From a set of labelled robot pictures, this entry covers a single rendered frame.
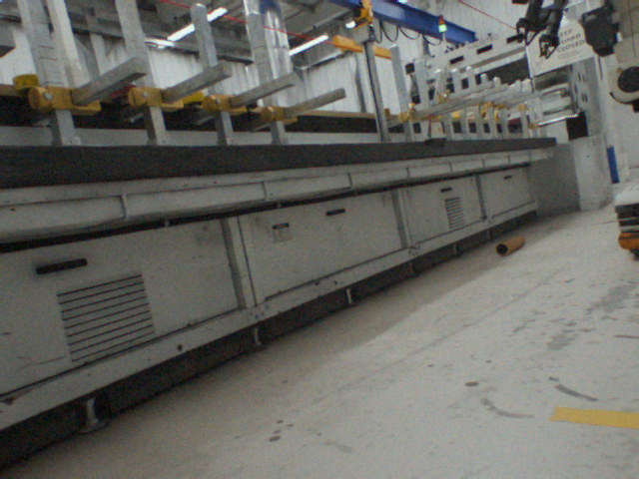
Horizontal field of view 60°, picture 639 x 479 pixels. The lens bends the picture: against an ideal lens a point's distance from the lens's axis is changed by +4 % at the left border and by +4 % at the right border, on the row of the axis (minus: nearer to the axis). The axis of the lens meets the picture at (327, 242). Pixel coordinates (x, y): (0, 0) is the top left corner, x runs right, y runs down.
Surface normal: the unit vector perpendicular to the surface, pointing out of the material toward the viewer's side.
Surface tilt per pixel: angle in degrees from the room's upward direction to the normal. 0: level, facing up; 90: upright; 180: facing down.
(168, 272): 90
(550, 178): 90
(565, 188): 90
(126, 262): 89
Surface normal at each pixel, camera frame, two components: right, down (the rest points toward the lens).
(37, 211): 0.79, -0.13
